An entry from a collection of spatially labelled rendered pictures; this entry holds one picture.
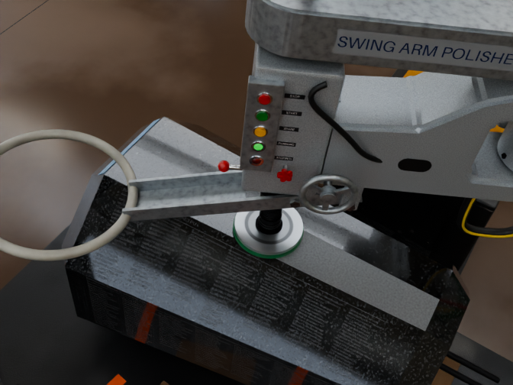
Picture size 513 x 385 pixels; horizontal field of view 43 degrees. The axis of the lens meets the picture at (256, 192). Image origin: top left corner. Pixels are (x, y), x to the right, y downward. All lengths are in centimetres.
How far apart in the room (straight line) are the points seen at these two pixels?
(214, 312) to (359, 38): 103
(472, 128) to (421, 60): 26
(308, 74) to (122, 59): 254
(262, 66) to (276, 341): 91
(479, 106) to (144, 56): 264
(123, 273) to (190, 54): 203
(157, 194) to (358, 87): 70
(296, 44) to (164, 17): 287
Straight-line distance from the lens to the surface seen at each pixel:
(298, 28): 136
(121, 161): 207
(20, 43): 408
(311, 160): 162
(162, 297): 210
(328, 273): 197
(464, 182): 175
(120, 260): 215
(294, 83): 145
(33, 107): 365
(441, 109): 160
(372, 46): 140
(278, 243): 197
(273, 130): 152
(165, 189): 199
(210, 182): 195
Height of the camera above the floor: 244
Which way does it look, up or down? 50 degrees down
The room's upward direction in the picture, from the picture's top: 8 degrees clockwise
